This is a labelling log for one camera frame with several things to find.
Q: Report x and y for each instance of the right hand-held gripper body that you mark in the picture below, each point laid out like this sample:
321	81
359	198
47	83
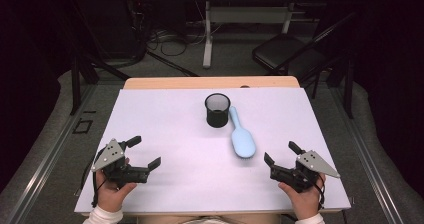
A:
311	162

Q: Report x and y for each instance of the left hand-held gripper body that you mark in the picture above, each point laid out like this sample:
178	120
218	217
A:
111	157

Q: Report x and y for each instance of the light blue hairbrush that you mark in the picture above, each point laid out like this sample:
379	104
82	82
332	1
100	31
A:
242	140

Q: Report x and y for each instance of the black mesh pen cup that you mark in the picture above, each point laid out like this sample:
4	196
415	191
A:
217	119

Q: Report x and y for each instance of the person's left hand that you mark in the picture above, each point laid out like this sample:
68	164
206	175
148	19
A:
111	197

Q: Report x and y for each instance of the person's right hand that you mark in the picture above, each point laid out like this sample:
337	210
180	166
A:
305	202

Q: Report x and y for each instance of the white table mat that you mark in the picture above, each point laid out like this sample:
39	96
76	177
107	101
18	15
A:
186	170

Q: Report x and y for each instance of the person's lap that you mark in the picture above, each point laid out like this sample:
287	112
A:
166	219

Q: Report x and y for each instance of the black metal stand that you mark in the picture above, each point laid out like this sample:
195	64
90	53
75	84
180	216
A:
348	90
76	84

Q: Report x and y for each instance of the black folding chair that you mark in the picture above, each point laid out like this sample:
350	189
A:
283	50

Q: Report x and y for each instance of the white-legged desk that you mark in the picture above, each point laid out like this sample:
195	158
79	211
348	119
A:
248	14

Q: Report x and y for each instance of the black floor socket frame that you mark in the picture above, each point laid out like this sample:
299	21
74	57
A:
75	129

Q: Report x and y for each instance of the metal floor rail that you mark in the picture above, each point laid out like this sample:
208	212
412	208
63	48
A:
366	157
50	157

